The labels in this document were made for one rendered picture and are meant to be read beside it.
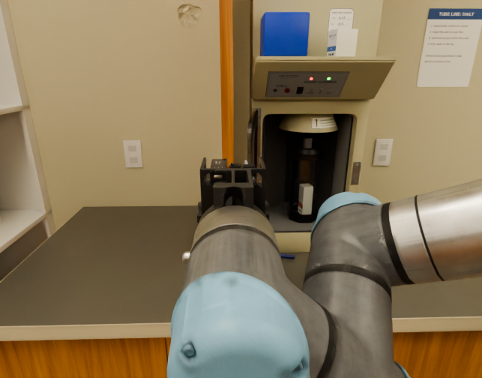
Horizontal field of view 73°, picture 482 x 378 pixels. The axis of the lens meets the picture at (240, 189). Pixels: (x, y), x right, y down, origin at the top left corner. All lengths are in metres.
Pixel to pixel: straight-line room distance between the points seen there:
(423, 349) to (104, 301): 0.81
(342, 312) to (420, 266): 0.08
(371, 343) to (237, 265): 0.11
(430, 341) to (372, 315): 0.75
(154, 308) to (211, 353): 0.70
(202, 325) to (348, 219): 0.19
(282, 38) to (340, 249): 0.58
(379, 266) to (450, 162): 1.38
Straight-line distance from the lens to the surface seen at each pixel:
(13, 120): 1.58
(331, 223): 0.33
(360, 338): 0.26
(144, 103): 1.38
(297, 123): 0.96
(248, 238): 0.23
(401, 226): 0.30
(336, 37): 0.85
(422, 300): 0.97
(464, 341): 1.07
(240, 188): 0.29
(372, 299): 0.28
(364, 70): 0.86
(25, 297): 1.03
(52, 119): 1.52
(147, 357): 0.94
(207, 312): 0.18
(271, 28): 0.80
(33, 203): 1.66
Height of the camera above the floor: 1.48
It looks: 20 degrees down
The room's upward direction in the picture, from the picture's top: straight up
